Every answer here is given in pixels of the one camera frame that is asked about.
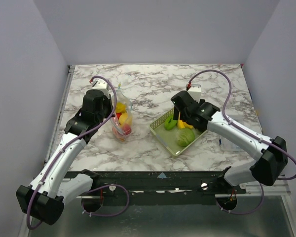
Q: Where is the yellow green toy pepper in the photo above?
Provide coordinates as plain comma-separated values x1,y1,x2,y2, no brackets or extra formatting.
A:
115,102,127,114

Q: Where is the clear zip top bag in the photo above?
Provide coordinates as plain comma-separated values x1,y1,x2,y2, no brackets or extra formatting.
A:
111,83,133,143

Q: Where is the green toy pepper slice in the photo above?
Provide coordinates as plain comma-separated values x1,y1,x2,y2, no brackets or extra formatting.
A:
164,115,177,131

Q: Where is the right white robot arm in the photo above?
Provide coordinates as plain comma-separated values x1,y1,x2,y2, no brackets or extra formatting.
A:
171,91,288,194

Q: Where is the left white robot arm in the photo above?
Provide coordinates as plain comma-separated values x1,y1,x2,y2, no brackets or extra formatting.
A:
16,89,113,230

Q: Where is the yellow toy banana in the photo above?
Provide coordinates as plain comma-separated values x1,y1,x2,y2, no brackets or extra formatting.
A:
177,113,193,129

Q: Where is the green toy cabbage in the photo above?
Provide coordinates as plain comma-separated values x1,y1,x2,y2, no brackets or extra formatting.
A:
176,128,195,147

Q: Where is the green perforated plastic basket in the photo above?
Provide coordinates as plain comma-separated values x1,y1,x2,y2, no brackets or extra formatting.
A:
148,108,206,157

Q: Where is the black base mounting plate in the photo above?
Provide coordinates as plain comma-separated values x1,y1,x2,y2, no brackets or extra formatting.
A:
64,169,247,207

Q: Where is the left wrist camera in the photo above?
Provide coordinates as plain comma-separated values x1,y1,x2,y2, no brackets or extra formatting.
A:
90,79,109,90

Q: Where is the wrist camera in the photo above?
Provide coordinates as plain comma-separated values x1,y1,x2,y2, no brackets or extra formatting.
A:
90,79,109,90
187,84,202,103

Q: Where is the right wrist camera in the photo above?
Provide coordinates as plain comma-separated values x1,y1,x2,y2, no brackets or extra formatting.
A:
187,84,202,103

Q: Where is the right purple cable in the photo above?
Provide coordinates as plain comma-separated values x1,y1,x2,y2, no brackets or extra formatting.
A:
186,70,296,215

